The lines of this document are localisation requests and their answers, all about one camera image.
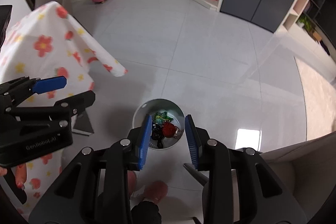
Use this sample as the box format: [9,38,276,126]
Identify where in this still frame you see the person's black trousers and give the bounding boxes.
[97,192,162,224]

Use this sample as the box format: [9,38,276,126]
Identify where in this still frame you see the strawberry flower print tablecloth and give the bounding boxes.
[0,1,129,217]

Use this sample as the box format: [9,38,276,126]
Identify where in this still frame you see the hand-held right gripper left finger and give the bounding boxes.
[29,114,153,224]

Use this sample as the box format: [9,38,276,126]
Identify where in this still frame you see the beige rug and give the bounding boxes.
[294,56,336,141]

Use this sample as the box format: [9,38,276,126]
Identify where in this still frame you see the green yellow snack wrapper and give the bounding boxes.
[153,111,174,125]

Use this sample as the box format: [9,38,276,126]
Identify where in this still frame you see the white tall shelf unit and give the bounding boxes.
[274,0,336,57]

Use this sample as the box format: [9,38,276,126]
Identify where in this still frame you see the small green potted plant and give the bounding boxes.
[298,15,314,32]

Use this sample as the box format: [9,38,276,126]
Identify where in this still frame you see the person's left hand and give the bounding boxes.
[14,163,28,189]

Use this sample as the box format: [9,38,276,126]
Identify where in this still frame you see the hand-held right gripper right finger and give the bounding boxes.
[184,114,308,224]

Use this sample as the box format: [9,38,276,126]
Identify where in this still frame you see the black plastic bag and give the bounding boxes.
[151,124,165,149]

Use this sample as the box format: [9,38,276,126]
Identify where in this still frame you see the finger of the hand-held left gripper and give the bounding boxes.
[0,76,68,109]
[5,90,96,131]

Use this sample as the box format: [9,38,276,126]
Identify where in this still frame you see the red cloth pouch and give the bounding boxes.
[161,121,178,138]

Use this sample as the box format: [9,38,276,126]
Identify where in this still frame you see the white round trash bin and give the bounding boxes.
[132,98,185,151]

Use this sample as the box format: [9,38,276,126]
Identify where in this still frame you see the black flat object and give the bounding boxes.
[0,5,13,49]

